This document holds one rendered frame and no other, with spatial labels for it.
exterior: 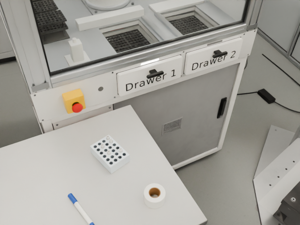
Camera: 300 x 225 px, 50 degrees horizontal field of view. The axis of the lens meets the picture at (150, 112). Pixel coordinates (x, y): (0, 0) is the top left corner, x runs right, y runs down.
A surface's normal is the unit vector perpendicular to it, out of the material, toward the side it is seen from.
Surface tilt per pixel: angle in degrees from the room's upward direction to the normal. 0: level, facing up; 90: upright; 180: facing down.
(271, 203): 0
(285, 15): 90
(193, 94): 90
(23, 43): 90
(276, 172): 0
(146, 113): 90
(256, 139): 0
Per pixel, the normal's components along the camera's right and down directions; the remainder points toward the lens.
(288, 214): -0.75, 0.46
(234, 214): 0.02, -0.70
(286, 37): -0.93, 0.25
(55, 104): 0.45, 0.64
